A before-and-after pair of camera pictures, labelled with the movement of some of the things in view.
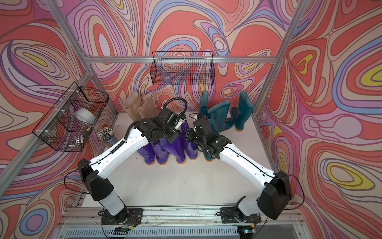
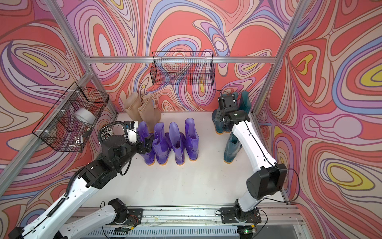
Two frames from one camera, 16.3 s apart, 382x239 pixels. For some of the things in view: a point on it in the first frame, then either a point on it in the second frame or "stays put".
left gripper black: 176,134 to 143,150
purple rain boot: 161,156 stays put
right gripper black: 189,132 to 218,113
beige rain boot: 147,109 stays put
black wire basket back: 182,68 stays put
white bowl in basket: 84,115 stays put
